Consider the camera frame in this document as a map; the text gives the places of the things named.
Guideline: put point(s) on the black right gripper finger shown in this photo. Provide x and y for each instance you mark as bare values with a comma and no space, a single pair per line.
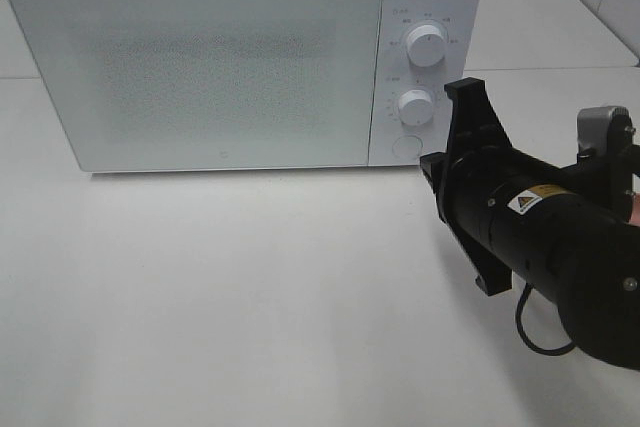
492,275
474,122

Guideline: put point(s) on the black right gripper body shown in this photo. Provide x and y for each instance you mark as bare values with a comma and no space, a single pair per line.
504,206

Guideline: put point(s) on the round door release button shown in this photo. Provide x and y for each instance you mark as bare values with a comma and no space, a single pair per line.
407,148

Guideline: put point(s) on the white microwave door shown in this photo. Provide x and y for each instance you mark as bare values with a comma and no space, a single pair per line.
175,85

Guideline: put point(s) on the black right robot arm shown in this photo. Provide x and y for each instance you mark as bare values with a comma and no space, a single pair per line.
597,301

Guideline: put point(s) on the upper white power knob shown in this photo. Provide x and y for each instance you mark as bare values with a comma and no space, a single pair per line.
426,44

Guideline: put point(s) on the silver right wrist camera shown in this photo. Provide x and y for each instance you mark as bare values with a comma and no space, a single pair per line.
607,132

